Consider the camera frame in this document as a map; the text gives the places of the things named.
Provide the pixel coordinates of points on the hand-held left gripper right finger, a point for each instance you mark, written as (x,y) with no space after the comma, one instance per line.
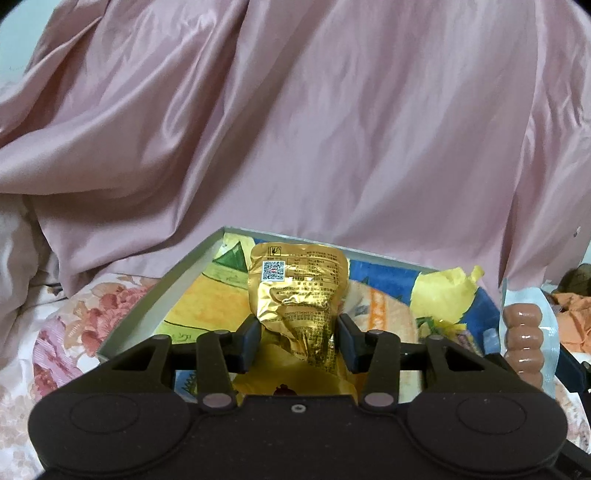
(346,344)

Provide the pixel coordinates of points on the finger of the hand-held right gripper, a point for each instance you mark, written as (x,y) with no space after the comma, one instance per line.
(575,371)
(493,342)

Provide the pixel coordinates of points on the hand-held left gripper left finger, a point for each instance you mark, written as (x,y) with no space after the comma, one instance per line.
(249,344)

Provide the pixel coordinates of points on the clear sausage packet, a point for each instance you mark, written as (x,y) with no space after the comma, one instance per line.
(524,332)

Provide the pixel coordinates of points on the pale yellow orange packet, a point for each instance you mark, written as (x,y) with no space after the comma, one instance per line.
(383,309)

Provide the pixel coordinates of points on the green yellow snack packet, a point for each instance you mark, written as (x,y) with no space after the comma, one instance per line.
(443,328)

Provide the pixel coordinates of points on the gold foil snack packet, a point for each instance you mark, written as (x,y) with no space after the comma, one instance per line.
(295,295)

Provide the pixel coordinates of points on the grey cardboard box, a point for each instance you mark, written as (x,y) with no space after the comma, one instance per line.
(152,309)

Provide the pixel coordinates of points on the orange cloth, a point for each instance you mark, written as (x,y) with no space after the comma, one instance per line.
(575,318)

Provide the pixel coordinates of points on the crumpled yellow paper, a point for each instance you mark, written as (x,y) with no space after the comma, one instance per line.
(438,290)

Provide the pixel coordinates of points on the dark brown cloth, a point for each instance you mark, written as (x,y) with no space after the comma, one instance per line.
(577,279)

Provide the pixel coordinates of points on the floral bedsheet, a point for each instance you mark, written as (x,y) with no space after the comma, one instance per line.
(69,323)

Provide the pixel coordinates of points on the pink satin sheet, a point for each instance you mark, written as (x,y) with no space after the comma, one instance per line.
(323,115)

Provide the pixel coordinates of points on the pale pink quilt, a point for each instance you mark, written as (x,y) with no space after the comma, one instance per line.
(18,249)

